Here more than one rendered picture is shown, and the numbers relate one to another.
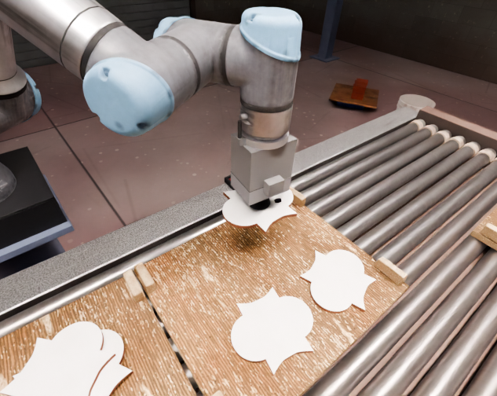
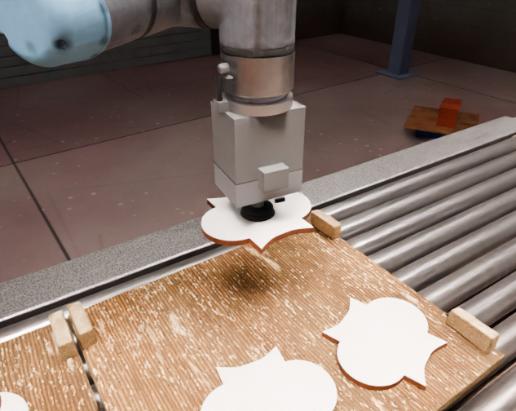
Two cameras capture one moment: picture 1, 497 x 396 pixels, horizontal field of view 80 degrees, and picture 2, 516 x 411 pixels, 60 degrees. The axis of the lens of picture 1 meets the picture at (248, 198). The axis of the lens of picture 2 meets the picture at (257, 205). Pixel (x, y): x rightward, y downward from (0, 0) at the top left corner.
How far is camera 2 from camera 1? 0.11 m
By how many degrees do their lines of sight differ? 11
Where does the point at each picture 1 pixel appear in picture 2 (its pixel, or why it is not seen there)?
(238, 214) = (223, 226)
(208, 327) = (166, 400)
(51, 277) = not seen: outside the picture
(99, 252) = (24, 293)
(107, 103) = (15, 13)
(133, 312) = (55, 373)
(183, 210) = (156, 243)
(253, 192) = (241, 185)
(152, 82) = not seen: outside the picture
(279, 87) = (268, 19)
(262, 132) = (249, 88)
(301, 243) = (330, 288)
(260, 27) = not seen: outside the picture
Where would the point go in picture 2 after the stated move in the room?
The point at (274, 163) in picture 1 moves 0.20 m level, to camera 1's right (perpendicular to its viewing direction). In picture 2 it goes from (272, 142) to (467, 150)
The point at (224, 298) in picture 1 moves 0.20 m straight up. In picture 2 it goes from (199, 360) to (183, 215)
